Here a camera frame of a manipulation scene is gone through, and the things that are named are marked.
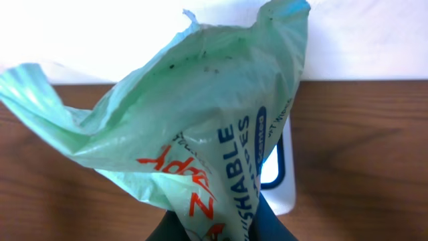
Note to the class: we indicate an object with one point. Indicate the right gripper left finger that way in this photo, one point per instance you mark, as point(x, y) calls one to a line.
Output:
point(169, 229)

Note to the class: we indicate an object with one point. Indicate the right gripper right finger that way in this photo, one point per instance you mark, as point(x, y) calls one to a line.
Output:
point(266, 226)

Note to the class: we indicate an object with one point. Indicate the mint green snack packet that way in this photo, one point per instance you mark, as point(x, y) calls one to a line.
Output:
point(190, 130)

